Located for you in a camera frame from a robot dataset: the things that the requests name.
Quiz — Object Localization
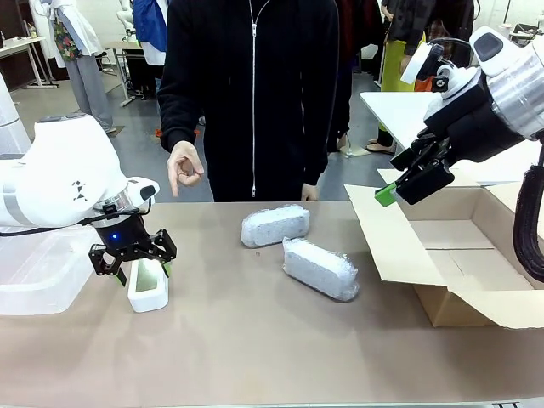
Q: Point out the wooden background desk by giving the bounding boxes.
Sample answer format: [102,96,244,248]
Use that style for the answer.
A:
[0,36,60,93]

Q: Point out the white background table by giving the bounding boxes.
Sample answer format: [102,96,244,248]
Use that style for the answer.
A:
[360,90,544,184]

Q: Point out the open cardboard box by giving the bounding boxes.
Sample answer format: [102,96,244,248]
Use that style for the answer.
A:
[343,168,544,330]

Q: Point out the bubble-wrapped clock, boxy bundle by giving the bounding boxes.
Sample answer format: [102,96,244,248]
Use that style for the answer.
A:
[282,236,360,303]

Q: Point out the clear plastic storage bin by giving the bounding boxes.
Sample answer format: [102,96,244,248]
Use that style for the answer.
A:
[0,224,128,316]

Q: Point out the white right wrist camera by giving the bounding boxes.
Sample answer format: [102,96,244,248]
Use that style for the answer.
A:
[400,40,484,101]

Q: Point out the person's right forearm black sleeve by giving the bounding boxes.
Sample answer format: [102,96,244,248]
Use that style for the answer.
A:
[156,76,207,154]

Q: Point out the bubble-wrapped clock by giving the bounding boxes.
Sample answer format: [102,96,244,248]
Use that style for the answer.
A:
[240,204,311,249]
[282,236,360,303]

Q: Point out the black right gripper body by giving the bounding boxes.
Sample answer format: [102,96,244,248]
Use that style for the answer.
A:
[423,78,524,163]

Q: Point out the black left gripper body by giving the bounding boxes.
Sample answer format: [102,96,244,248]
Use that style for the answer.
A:
[93,207,150,257]

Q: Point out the figure in white coat floral garment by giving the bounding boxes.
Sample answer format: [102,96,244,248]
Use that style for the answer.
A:
[31,0,116,133]

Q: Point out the person in black zip hoodie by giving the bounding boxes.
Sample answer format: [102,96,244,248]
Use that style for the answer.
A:
[156,0,353,203]

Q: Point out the person's left forearm black sleeve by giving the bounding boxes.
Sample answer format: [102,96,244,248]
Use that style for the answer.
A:
[303,101,341,187]

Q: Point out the person in blue and white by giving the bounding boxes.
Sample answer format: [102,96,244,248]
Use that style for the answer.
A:
[131,0,171,80]

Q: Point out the person's right hand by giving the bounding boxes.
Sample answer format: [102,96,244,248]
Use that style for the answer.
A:
[166,141,204,198]

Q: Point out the person in yellow apron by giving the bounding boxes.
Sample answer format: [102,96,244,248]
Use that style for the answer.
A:
[365,0,428,155]

